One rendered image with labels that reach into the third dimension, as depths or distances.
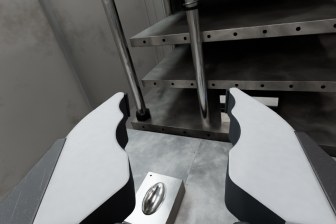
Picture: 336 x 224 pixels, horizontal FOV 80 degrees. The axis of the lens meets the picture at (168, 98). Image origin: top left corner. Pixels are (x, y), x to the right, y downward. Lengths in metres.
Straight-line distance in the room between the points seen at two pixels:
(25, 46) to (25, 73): 0.23
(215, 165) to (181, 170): 0.15
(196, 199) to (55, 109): 1.74
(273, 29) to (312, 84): 0.29
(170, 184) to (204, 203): 0.14
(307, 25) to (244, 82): 0.33
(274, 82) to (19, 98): 1.90
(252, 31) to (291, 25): 0.14
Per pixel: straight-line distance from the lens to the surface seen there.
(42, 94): 2.19
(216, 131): 1.12
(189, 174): 0.92
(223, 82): 1.05
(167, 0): 1.68
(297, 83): 1.04
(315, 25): 0.96
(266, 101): 1.08
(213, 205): 0.84
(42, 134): 2.25
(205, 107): 1.10
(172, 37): 1.04
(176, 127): 1.19
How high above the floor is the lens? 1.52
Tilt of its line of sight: 30 degrees down
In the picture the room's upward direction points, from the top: 13 degrees counter-clockwise
